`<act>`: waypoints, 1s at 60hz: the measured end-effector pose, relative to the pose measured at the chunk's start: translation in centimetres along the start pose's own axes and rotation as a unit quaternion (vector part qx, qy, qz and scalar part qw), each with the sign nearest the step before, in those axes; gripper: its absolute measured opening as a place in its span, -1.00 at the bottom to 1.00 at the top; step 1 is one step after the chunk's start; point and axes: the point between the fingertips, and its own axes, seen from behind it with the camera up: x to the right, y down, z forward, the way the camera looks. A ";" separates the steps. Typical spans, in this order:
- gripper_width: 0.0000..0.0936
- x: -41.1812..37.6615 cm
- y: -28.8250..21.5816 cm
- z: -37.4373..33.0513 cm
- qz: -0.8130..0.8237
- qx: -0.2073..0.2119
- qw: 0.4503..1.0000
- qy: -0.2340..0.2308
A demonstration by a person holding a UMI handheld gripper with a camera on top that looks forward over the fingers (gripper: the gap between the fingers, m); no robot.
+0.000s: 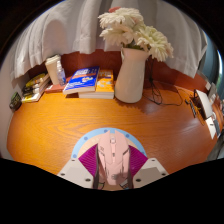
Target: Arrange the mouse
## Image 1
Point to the orange-covered book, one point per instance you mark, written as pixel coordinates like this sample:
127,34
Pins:
106,85

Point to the white ceramic vase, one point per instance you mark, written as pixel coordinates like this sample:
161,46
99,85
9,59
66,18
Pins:
131,80

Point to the grey laptop computer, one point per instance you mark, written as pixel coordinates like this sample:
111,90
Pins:
205,103

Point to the white paper sheet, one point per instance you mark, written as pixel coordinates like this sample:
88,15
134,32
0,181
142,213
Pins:
211,128

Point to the pink computer mouse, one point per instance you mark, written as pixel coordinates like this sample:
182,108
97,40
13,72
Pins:
113,156

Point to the white pleated curtain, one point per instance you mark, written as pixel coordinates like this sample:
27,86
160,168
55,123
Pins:
66,30

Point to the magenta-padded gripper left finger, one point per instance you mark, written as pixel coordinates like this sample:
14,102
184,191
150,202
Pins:
75,173

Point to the yellow-spined thick book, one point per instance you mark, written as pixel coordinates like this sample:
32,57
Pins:
31,97

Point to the white flower bouquet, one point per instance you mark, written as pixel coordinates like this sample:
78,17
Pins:
146,40

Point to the round blue-rimmed mouse pad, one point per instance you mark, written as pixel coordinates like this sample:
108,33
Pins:
86,138

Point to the blue-covered book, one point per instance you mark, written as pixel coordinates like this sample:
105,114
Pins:
81,80

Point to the flat red notebook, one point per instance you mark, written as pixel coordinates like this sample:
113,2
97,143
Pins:
53,88

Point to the small clear spray bottle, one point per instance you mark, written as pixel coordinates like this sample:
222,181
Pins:
61,76

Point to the dark mug with green inside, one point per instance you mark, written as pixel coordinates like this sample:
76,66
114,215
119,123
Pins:
15,101

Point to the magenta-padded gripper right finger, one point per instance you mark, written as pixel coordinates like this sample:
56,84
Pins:
150,171

